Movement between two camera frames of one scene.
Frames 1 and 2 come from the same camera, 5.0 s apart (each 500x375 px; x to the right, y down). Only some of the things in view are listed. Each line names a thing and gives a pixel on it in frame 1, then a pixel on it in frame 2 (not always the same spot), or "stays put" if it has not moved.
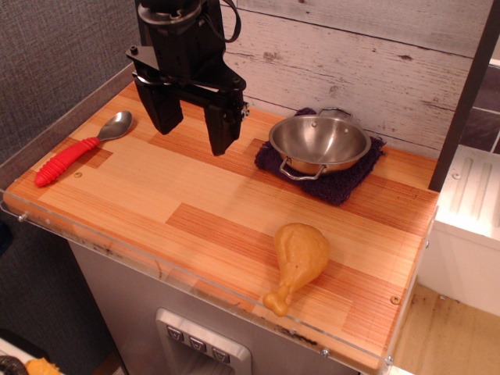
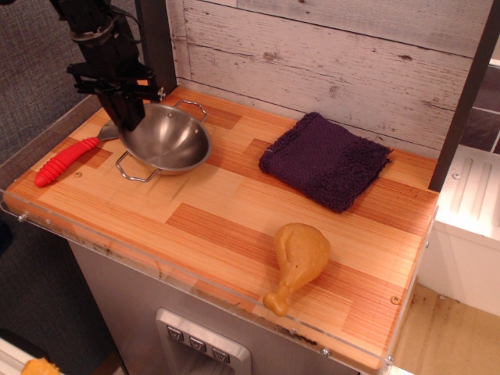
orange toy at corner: [41, 366] stays put
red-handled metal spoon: [118, 124] stays put
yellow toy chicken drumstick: [302, 251] stays put
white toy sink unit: [462, 258] stays put
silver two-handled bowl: [333, 139] → [168, 140]
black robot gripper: [183, 71] → [110, 69]
